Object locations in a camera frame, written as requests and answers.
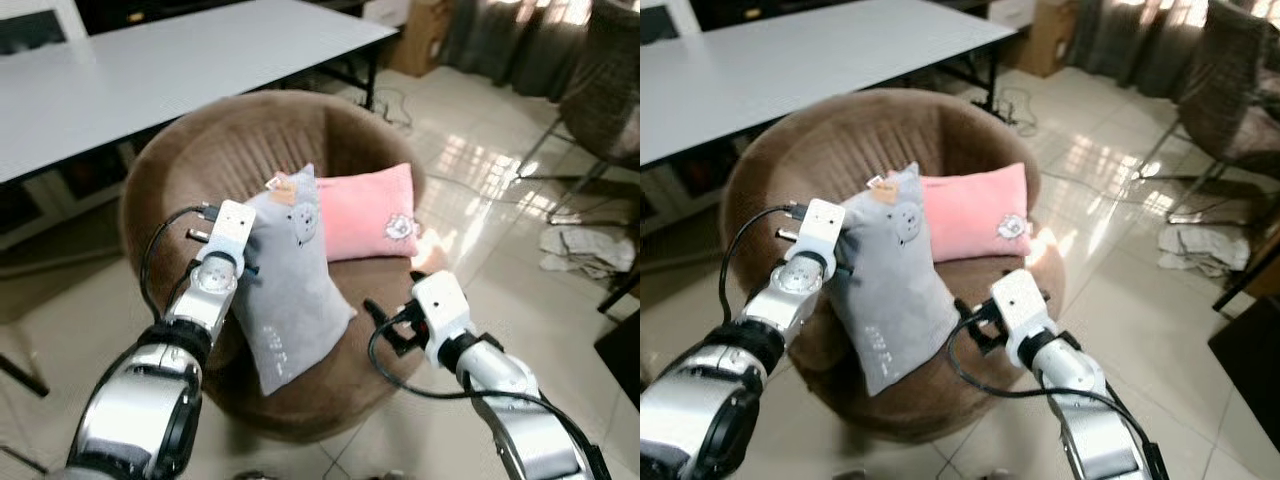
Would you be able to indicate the grey pillow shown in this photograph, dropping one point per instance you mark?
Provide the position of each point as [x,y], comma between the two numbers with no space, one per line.
[890,300]
[290,300]

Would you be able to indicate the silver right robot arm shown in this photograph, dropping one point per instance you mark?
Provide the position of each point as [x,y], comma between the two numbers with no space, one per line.
[1095,430]
[530,430]

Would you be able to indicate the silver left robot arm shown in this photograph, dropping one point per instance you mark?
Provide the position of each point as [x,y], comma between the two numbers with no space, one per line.
[700,420]
[130,410]

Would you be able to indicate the pink pillow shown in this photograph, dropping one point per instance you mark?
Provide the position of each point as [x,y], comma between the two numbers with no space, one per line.
[970,215]
[360,215]

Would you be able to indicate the brown round sofa chair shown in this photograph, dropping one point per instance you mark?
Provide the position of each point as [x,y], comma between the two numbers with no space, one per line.
[230,130]
[830,130]

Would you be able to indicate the crumpled white cloth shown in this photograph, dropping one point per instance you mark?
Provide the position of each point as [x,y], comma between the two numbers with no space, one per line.
[1205,250]
[585,250]

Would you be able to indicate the black box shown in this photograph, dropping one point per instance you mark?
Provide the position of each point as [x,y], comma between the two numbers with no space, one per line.
[1250,370]
[622,355]

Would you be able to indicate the cardboard box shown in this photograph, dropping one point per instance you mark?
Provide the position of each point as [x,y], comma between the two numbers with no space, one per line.
[420,40]
[1050,40]

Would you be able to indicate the grey curtain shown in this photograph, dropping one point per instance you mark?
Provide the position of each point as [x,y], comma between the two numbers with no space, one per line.
[1130,40]
[500,40]

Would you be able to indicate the brown woven chair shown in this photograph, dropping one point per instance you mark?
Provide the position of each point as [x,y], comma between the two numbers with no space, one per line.
[1220,80]
[605,90]

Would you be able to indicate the white low shelf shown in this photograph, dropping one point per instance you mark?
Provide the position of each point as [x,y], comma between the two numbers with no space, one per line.
[60,200]
[685,190]

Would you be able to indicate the white table with black legs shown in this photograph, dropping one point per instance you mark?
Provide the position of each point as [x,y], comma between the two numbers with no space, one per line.
[800,70]
[150,70]

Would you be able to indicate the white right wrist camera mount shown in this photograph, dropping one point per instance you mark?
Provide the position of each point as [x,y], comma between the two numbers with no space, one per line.
[440,305]
[1020,305]

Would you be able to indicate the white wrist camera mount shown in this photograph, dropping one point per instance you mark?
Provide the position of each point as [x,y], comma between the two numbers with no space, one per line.
[440,305]
[822,228]
[232,230]
[1020,305]

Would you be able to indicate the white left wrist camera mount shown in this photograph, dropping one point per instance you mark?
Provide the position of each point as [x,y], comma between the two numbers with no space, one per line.
[232,230]
[822,228]

